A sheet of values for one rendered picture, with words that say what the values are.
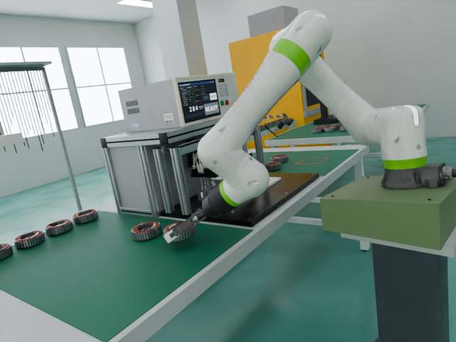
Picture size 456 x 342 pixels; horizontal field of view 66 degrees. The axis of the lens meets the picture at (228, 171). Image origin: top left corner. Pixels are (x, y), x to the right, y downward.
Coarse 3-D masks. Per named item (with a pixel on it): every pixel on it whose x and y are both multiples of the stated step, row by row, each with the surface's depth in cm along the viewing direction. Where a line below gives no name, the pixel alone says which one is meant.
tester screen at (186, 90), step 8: (184, 88) 146; (192, 88) 150; (200, 88) 155; (208, 88) 159; (184, 96) 146; (192, 96) 150; (200, 96) 155; (216, 96) 164; (184, 104) 146; (192, 104) 150; (200, 104) 155; (184, 112) 146; (192, 112) 150
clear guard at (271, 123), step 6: (264, 120) 173; (270, 120) 168; (276, 120) 163; (282, 120) 167; (270, 126) 156; (276, 126) 159; (288, 126) 165; (294, 126) 168; (276, 132) 154; (282, 132) 157
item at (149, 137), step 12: (216, 120) 159; (132, 132) 164; (144, 132) 152; (156, 132) 142; (168, 132) 136; (180, 132) 141; (192, 132) 146; (204, 132) 153; (108, 144) 158; (120, 144) 153; (132, 144) 148; (144, 144) 144; (156, 144) 139
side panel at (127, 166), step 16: (112, 160) 162; (128, 160) 155; (144, 160) 146; (112, 176) 163; (128, 176) 158; (144, 176) 149; (128, 192) 161; (144, 192) 154; (128, 208) 162; (144, 208) 158
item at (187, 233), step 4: (172, 224) 122; (176, 224) 122; (168, 228) 120; (172, 228) 121; (188, 228) 116; (192, 228) 116; (196, 228) 120; (164, 232) 117; (184, 232) 114; (188, 232) 115; (192, 232) 117; (196, 232) 119; (180, 236) 114; (184, 236) 115; (188, 236) 116; (192, 236) 117; (172, 240) 115; (176, 240) 114; (180, 240) 114
